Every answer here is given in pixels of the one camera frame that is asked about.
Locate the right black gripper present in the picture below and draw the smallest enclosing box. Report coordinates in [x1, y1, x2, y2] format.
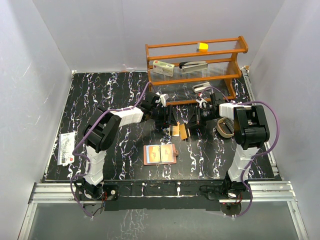
[185, 105, 218, 129]

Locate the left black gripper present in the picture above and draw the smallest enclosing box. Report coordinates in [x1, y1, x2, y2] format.
[150, 105, 177, 128]

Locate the gold VIP credit card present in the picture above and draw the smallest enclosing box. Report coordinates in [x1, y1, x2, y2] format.
[160, 144, 174, 164]

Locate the pink leather card holder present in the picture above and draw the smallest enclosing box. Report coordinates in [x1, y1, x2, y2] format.
[143, 144, 179, 166]

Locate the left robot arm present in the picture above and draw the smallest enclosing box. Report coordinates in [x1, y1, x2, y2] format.
[71, 92, 178, 200]

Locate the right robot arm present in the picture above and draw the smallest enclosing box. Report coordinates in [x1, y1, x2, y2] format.
[185, 92, 270, 199]

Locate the beige oval card tray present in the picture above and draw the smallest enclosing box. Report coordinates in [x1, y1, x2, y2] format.
[216, 117, 234, 139]

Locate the small white stapler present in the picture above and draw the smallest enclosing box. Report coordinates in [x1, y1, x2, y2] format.
[192, 82, 211, 94]

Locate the orange wooden shelf rack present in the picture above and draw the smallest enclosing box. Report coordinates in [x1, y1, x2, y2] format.
[145, 35, 249, 105]

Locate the grey black stapler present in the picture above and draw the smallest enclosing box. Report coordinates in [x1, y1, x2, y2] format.
[179, 61, 208, 74]

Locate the white staples box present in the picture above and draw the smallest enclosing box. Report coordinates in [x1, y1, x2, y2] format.
[152, 60, 175, 77]

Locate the yellow grey eraser block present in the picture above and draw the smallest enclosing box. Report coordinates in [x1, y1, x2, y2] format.
[196, 42, 209, 53]

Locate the white printed leaflet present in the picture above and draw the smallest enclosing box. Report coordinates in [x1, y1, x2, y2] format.
[57, 132, 75, 166]

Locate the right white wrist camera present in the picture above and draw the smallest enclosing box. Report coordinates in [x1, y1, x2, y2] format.
[196, 93, 210, 110]

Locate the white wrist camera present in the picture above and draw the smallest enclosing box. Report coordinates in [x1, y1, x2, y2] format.
[196, 93, 210, 110]
[155, 92, 169, 107]

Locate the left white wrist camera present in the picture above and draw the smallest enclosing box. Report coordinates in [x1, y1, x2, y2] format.
[155, 92, 169, 107]

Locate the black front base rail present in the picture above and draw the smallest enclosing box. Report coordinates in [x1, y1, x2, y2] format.
[82, 178, 253, 212]

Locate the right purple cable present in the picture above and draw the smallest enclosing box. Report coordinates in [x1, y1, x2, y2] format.
[198, 86, 281, 218]

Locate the purple cable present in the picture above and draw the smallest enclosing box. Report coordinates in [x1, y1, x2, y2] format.
[198, 86, 281, 218]
[69, 82, 161, 218]

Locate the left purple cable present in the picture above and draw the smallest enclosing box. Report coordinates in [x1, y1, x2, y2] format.
[69, 82, 161, 218]

